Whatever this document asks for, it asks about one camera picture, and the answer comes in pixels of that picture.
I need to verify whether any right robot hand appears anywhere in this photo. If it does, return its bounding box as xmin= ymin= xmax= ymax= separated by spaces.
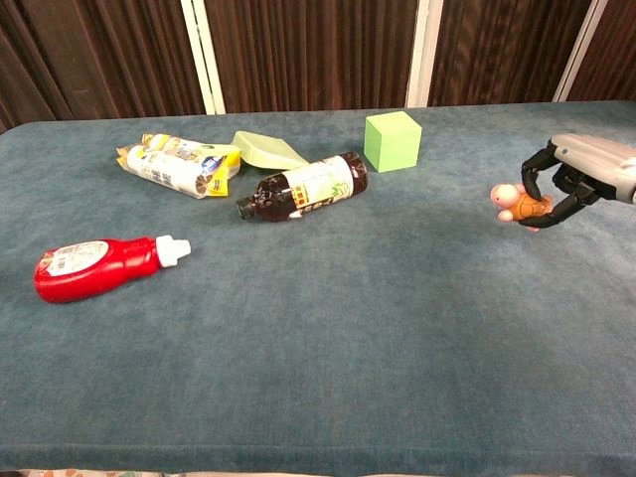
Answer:
xmin=517 ymin=132 xmax=636 ymax=231

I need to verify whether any orange toy turtle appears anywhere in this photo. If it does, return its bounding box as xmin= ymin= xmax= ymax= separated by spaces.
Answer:
xmin=490 ymin=182 xmax=557 ymax=234

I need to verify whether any red ketchup bottle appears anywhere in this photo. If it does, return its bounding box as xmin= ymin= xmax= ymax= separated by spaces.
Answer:
xmin=33 ymin=234 xmax=193 ymax=305

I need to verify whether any green foam cube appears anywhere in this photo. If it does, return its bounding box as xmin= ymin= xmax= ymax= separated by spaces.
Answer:
xmin=363 ymin=110 xmax=423 ymax=174

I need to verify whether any dark brown drink bottle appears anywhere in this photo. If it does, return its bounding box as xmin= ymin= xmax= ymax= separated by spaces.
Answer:
xmin=235 ymin=151 xmax=370 ymax=224

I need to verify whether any dark wooden slat partition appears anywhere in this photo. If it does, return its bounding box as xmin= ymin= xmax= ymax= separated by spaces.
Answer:
xmin=0 ymin=0 xmax=636 ymax=134

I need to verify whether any blue table cloth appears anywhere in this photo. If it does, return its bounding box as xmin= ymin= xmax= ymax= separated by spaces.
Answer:
xmin=0 ymin=99 xmax=636 ymax=477

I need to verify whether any light green dustpan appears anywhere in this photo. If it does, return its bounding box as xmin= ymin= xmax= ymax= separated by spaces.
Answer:
xmin=231 ymin=129 xmax=311 ymax=172

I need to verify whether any yellow white snack package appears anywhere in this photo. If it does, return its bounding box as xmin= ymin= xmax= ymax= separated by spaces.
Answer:
xmin=115 ymin=132 xmax=242 ymax=201

